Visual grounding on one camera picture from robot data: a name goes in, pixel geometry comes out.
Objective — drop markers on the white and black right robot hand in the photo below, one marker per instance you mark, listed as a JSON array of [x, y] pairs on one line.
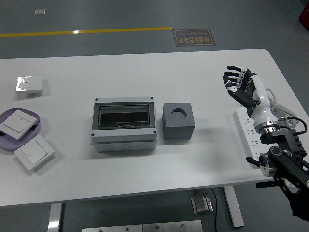
[[262, 108]]

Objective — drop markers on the grey electrical box with lid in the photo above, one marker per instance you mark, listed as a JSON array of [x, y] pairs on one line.
[[123, 139]]

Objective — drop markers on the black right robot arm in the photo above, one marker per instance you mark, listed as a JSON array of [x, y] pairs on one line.
[[289, 164]]

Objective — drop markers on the grey cube with round hole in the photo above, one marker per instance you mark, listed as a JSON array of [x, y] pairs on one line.
[[178, 131]]

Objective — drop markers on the metal floor socket box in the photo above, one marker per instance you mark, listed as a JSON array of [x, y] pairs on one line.
[[201, 204]]

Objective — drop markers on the white power strip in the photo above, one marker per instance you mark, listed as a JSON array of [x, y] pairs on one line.
[[248, 135]]

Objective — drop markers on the black bar under table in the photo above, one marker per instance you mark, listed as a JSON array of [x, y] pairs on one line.
[[264, 184]]

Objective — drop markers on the brown floor sign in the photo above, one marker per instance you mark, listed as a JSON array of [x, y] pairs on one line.
[[193, 37]]

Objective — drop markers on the white table leg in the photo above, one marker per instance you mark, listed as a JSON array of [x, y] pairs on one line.
[[55, 217], [233, 207]]

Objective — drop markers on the red object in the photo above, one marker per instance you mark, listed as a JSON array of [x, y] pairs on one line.
[[304, 14]]

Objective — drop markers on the small metal floor plate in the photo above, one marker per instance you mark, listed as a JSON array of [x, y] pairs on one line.
[[40, 11]]

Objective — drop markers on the purple tray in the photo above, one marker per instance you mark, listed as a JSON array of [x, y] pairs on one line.
[[7, 145]]

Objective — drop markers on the metal base plate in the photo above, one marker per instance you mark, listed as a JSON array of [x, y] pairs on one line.
[[142, 227]]

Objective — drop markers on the white wall switch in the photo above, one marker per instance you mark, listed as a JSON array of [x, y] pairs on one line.
[[33, 151], [17, 123]]

